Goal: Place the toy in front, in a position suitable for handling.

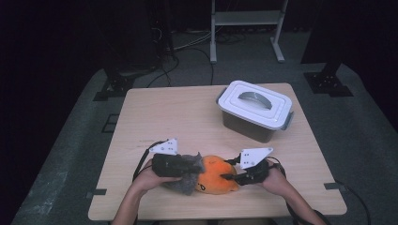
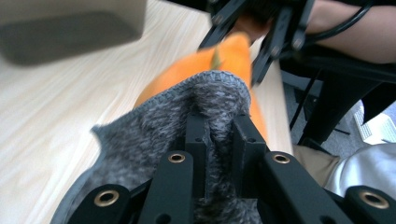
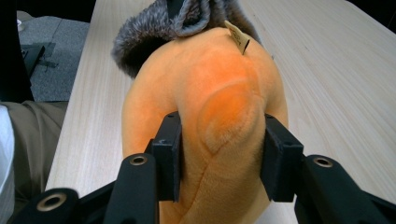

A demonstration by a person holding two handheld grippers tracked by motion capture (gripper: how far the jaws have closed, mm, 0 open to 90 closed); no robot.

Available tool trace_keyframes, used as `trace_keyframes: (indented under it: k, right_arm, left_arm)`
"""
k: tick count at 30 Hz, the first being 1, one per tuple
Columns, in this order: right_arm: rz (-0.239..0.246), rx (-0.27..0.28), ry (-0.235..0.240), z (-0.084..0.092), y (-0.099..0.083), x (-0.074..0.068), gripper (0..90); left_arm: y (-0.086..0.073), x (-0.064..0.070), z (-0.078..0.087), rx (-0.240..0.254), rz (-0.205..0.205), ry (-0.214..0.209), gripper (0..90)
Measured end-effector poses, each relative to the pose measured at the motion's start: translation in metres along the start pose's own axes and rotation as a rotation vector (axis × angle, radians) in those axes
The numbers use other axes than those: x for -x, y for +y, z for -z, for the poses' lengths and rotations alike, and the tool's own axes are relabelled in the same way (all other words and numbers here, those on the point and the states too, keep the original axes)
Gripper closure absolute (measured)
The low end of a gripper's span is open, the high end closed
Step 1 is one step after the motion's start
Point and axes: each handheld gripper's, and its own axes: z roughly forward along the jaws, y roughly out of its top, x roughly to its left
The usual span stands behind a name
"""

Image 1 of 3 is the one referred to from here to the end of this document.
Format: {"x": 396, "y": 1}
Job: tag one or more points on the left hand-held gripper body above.
{"x": 167, "y": 167}

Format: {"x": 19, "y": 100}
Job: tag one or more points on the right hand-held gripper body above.
{"x": 256, "y": 173}

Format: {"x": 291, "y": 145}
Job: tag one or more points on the orange plush toy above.
{"x": 214, "y": 176}

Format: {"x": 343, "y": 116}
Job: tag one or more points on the grey fluffy towel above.
{"x": 187, "y": 187}

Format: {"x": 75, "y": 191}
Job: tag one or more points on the translucent grey storage box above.
{"x": 247, "y": 128}

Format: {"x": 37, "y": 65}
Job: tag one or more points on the person's right hand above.
{"x": 277, "y": 182}

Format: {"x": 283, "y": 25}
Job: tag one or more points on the person's left hand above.
{"x": 145, "y": 181}

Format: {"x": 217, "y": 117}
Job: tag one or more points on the black floor stand base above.
{"x": 117, "y": 84}
{"x": 325, "y": 82}

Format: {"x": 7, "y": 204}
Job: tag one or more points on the white metal stand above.
{"x": 247, "y": 18}

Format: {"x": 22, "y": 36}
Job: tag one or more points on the black table bracket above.
{"x": 97, "y": 192}
{"x": 334, "y": 186}

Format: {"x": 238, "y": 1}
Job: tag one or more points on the black square floor frame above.
{"x": 102, "y": 128}

